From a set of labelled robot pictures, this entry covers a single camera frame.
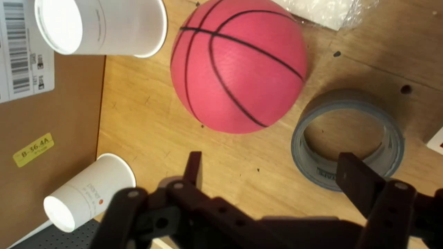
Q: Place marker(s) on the white wooden toy tray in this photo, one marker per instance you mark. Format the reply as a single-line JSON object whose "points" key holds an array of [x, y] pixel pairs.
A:
{"points": [[436, 144]]}

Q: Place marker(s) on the white paper cup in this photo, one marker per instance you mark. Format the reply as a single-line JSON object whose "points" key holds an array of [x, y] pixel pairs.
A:
{"points": [[115, 28], [91, 188]]}

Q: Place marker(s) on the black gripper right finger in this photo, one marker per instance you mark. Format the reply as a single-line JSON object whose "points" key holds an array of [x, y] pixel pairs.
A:
{"points": [[360, 184]]}

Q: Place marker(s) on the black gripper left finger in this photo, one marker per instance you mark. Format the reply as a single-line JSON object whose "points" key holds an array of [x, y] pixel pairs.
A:
{"points": [[192, 166]]}

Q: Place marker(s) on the grey duct tape roll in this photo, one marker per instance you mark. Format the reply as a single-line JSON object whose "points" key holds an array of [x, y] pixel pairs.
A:
{"points": [[305, 156]]}

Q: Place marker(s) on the large cardboard shipping box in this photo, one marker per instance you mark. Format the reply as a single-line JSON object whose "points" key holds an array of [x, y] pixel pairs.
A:
{"points": [[50, 119]]}

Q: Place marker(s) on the pink basketball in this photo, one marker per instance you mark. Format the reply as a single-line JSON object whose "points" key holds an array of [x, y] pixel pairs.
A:
{"points": [[239, 69]]}

